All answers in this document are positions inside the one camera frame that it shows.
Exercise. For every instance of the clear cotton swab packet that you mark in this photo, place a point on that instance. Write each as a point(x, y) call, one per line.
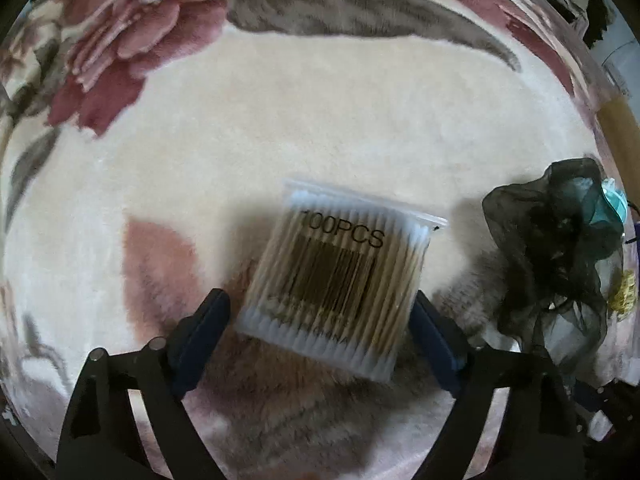
point(345, 280)

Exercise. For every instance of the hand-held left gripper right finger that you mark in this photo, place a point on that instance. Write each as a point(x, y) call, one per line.
point(435, 345)

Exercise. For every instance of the black organza scrunchie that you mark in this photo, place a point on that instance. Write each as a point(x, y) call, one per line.
point(555, 260)

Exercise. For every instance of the gold scrunchie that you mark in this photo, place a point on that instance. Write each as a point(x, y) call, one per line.
point(622, 295)

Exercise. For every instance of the cardboard box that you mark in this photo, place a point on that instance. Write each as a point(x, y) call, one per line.
point(620, 130)

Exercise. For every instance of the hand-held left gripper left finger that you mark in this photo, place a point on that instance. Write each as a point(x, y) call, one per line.
point(200, 345)

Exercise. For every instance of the floral fleece blanket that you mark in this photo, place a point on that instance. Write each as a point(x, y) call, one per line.
point(300, 110)

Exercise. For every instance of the teal face mask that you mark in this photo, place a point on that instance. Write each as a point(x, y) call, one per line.
point(612, 200)

